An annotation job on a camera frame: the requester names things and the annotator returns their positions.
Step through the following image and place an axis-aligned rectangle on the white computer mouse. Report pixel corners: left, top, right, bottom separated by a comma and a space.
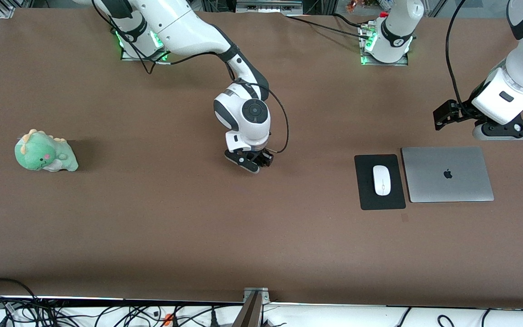
372, 165, 392, 197

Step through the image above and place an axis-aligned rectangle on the black mouse pad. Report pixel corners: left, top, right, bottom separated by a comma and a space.
354, 154, 406, 211

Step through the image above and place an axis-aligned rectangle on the silver laptop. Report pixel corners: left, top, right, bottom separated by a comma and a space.
401, 146, 495, 203

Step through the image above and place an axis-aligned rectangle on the grey metal box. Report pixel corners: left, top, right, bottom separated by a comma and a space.
236, 0, 303, 14

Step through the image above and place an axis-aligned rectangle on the green dinosaur plush toy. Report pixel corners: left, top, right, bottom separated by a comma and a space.
15, 129, 79, 173

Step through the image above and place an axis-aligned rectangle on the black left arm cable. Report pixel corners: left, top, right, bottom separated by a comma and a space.
445, 0, 476, 115

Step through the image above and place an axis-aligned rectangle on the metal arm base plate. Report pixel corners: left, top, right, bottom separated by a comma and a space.
360, 51, 410, 67
120, 45, 169, 61

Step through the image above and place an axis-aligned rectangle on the black base power cable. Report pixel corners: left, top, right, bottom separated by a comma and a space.
286, 15, 370, 40
332, 13, 373, 30

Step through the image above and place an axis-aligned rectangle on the aluminium post with bracket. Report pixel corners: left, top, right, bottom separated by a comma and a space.
233, 287, 270, 327

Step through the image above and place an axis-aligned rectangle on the black arched floor cable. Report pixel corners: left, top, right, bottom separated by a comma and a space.
0, 278, 40, 310

